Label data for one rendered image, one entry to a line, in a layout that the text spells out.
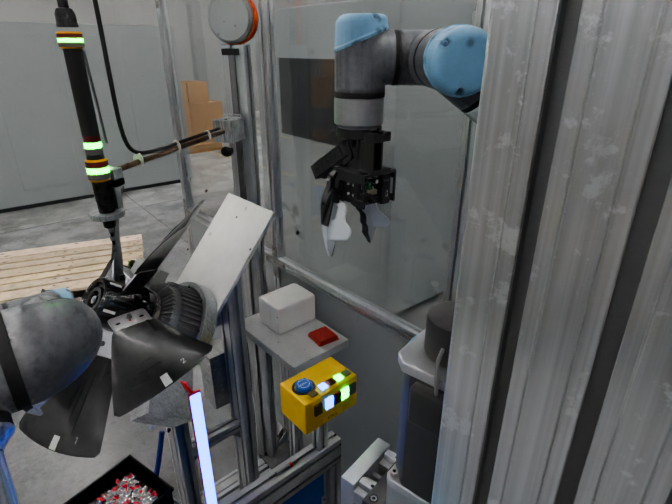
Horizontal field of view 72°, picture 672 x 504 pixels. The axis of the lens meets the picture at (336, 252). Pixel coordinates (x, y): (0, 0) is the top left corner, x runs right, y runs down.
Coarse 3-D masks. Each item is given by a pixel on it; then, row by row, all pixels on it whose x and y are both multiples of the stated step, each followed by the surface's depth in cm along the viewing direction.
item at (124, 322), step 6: (132, 312) 115; (138, 312) 115; (144, 312) 115; (114, 318) 112; (120, 318) 112; (126, 318) 112; (132, 318) 112; (138, 318) 113; (144, 318) 113; (150, 318) 113; (114, 324) 110; (120, 324) 110; (126, 324) 110; (132, 324) 111; (114, 330) 108
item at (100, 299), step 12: (96, 288) 115; (108, 288) 112; (120, 288) 115; (144, 288) 122; (84, 300) 117; (96, 300) 113; (108, 300) 111; (120, 300) 113; (132, 300) 116; (144, 300) 120; (96, 312) 110; (120, 312) 113
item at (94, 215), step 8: (120, 168) 101; (112, 176) 100; (120, 176) 102; (112, 184) 100; (120, 184) 101; (112, 192) 101; (120, 192) 102; (120, 200) 102; (120, 208) 102; (96, 216) 98; (104, 216) 98; (112, 216) 98; (120, 216) 100
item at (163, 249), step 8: (192, 216) 119; (184, 224) 103; (176, 232) 114; (168, 240) 113; (176, 240) 120; (160, 248) 112; (168, 248) 119; (152, 256) 111; (160, 256) 118; (144, 264) 111; (152, 264) 117; (160, 264) 122; (136, 272) 112
